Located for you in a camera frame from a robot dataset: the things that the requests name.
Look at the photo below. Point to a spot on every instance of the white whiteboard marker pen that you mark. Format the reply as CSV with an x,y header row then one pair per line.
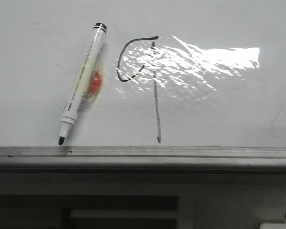
x,y
82,80

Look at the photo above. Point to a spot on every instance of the white whiteboard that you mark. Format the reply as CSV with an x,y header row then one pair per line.
x,y
175,72

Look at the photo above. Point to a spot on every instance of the white box bottom right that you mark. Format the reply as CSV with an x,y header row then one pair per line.
x,y
273,225

